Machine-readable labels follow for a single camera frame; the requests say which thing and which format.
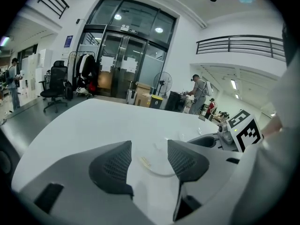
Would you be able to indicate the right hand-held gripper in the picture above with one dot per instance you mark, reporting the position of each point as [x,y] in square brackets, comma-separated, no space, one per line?
[246,130]

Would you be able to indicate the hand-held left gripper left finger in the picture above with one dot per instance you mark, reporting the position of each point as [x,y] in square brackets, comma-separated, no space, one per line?
[93,207]

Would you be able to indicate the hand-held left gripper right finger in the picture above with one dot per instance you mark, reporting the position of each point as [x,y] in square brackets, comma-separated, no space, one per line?
[211,191]

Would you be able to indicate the clear glass bowl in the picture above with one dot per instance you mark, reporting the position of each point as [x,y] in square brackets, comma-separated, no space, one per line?
[145,162]

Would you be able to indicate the person's right forearm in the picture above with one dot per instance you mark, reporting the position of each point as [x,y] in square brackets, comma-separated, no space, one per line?
[272,126]

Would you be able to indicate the black smartphone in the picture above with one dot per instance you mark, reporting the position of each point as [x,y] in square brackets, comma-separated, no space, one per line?
[202,117]

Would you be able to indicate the black cabinet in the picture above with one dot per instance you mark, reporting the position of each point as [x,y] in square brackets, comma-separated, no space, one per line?
[174,102]

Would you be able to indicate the black bin with yellow lid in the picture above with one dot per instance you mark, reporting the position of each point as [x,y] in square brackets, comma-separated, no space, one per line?
[155,103]

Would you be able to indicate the black standing fan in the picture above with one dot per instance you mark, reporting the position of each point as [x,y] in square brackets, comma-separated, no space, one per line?
[162,82]

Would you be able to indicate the large cardboard box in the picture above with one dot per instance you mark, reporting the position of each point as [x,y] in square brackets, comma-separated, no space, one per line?
[141,101]

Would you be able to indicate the small cardboard box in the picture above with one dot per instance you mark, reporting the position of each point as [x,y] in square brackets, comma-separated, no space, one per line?
[143,88]

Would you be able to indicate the silver suitcase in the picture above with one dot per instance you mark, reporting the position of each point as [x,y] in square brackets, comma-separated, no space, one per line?
[131,96]

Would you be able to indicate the long black balcony railing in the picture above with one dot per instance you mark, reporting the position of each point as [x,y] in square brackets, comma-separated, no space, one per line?
[229,43]

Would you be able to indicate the white paper notice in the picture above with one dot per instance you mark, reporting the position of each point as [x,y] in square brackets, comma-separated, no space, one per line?
[130,65]
[106,64]

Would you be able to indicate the person's black clothing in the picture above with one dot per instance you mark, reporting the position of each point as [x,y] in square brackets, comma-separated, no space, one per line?
[291,46]

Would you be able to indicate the black office chair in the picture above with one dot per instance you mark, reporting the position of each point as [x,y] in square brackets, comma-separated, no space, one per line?
[57,78]

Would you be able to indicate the clothes rack with dark clothes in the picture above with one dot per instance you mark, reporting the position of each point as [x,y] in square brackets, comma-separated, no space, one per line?
[87,67]

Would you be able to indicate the glass entrance door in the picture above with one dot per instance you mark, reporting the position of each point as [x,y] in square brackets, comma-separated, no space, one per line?
[131,15]

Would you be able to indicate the white storage cabinets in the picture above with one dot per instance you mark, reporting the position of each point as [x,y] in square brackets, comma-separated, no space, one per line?
[44,57]

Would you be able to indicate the blue wall poster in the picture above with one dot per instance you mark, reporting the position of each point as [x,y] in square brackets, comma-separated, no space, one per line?
[68,41]

